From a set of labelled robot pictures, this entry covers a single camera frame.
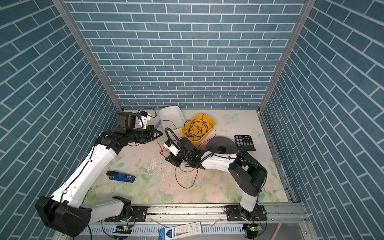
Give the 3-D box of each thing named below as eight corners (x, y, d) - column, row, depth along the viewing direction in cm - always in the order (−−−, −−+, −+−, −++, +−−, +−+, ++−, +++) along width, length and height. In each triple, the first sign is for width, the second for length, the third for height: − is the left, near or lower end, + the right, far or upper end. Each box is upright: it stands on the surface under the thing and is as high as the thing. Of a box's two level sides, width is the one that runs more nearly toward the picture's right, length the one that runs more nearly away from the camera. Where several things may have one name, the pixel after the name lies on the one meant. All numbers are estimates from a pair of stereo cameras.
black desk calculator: (237, 150, 100) (238, 148, 98) (234, 137, 107) (235, 135, 104) (253, 150, 100) (255, 148, 98) (250, 137, 107) (251, 135, 105)
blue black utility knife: (108, 178, 87) (104, 176, 84) (111, 173, 89) (107, 170, 86) (133, 183, 86) (130, 180, 82) (136, 177, 88) (133, 174, 84)
